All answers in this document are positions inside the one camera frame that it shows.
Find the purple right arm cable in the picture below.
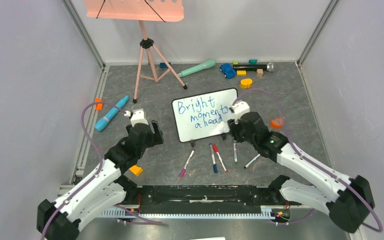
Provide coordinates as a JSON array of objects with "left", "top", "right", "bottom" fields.
[{"left": 233, "top": 88, "right": 384, "bottom": 233}]

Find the teal block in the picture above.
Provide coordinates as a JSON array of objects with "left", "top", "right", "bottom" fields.
[{"left": 248, "top": 59, "right": 258, "bottom": 65}]

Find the dark blue block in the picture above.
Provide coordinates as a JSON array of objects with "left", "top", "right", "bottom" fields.
[{"left": 159, "top": 62, "right": 171, "bottom": 69}]

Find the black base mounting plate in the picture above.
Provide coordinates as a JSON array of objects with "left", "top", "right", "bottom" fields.
[{"left": 122, "top": 185, "right": 286, "bottom": 214}]

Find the black whiteboard marker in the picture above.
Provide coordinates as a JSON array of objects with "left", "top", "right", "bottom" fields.
[{"left": 243, "top": 154, "right": 261, "bottom": 169}]

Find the yellow oval block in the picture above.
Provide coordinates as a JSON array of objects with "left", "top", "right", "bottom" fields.
[{"left": 239, "top": 78, "right": 254, "bottom": 89}]

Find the red whiteboard marker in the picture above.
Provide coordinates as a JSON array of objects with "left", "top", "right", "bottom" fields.
[{"left": 212, "top": 144, "right": 228, "bottom": 173}]

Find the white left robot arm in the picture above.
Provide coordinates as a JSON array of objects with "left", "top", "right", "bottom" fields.
[{"left": 36, "top": 120, "right": 164, "bottom": 240}]

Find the green whiteboard marker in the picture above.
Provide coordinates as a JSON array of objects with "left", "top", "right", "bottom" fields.
[{"left": 233, "top": 141, "right": 238, "bottom": 164}]

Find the beige wooden cube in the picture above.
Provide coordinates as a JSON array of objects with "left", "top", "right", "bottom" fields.
[{"left": 256, "top": 68, "right": 264, "bottom": 78}]

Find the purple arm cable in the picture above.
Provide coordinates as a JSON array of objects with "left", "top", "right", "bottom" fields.
[
  {"left": 39, "top": 101, "right": 163, "bottom": 240},
  {"left": 233, "top": 88, "right": 384, "bottom": 233}
]

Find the orange stair block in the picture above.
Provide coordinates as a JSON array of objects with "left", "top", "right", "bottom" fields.
[{"left": 129, "top": 165, "right": 143, "bottom": 177}]

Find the orange semicircle block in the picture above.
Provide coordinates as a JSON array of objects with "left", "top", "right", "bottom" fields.
[{"left": 270, "top": 117, "right": 285, "bottom": 130}]

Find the blue toy car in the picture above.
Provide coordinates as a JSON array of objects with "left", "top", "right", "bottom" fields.
[{"left": 219, "top": 63, "right": 237, "bottom": 79}]

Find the small orange block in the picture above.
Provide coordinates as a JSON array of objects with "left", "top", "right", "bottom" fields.
[{"left": 94, "top": 98, "right": 104, "bottom": 111}]

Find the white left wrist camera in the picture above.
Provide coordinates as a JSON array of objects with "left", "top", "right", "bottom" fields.
[{"left": 123, "top": 108, "right": 149, "bottom": 127}]

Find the black framed whiteboard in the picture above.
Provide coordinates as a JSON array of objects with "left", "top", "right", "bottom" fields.
[{"left": 171, "top": 87, "right": 238, "bottom": 143}]

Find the pink music stand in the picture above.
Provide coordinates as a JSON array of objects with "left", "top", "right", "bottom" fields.
[{"left": 84, "top": 0, "right": 188, "bottom": 104}]

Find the purple whiteboard marker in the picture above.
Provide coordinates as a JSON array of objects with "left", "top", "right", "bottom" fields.
[{"left": 179, "top": 148, "right": 195, "bottom": 178}]

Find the blue toy microphone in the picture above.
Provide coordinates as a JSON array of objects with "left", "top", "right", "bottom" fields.
[{"left": 94, "top": 95, "right": 130, "bottom": 132}]

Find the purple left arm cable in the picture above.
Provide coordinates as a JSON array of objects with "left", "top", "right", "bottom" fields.
[{"left": 39, "top": 101, "right": 163, "bottom": 240}]

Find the black silver microphone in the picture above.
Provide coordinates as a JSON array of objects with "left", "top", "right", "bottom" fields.
[{"left": 232, "top": 62, "right": 274, "bottom": 72}]

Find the yellow rectangular block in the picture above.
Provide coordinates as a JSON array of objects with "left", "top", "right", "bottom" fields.
[{"left": 236, "top": 70, "right": 247, "bottom": 76}]

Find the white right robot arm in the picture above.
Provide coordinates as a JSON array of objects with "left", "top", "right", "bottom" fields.
[{"left": 227, "top": 111, "right": 375, "bottom": 233}]

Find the blue whiteboard marker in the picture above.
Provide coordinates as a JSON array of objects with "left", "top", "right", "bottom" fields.
[{"left": 209, "top": 143, "right": 218, "bottom": 174}]

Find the mint green toy microphone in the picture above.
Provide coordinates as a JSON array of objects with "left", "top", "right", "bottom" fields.
[{"left": 177, "top": 59, "right": 216, "bottom": 78}]

